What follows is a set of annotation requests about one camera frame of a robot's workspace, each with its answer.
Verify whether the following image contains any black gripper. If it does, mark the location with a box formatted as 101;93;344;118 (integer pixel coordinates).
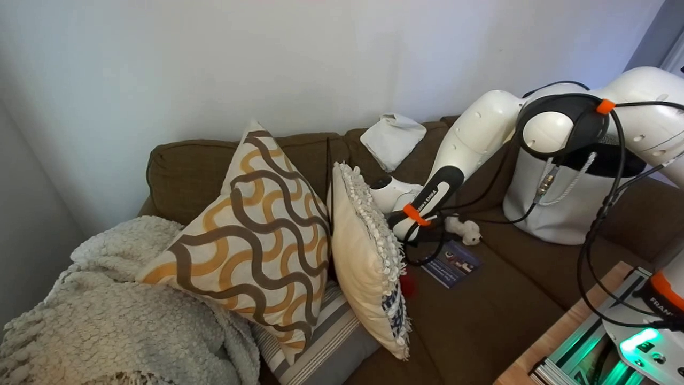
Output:
388;164;463;243

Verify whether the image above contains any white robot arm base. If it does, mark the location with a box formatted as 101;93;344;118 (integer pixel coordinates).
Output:
600;242;684;385

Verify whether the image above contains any blue paperback book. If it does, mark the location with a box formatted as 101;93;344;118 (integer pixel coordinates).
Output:
420;239;482;290

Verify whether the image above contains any small white teddy bear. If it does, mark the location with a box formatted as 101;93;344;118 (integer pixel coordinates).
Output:
443;213;484;249

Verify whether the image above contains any white folded cloth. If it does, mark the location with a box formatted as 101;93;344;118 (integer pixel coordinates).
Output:
358;111;429;176

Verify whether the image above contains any cream fringed throw pillow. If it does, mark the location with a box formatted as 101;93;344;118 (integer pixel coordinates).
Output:
330;161;415;362

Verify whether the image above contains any white and black tote bag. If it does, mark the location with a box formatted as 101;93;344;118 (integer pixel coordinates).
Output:
501;131;664;249

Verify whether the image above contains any brown fabric sofa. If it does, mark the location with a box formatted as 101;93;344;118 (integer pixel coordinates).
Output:
137;114;684;385

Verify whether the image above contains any grey striped cushion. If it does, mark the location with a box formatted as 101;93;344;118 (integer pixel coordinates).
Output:
252;280;383;385

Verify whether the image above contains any wave patterned throw pillow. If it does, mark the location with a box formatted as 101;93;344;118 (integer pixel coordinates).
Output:
134;118;337;366

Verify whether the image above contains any grey knitted blanket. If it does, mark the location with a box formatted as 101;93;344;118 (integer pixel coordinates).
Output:
0;213;265;385

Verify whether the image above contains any thin black cable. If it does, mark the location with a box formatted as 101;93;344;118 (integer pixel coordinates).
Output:
403;142;564;269

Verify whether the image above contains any thick black cable hose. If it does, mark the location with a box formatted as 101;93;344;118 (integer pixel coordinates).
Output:
515;79;684;332

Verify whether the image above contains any aluminium frame rail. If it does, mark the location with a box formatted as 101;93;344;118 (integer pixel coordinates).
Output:
533;267;655;385

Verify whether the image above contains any grey window frame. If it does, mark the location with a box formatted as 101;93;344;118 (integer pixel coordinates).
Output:
627;0;684;72

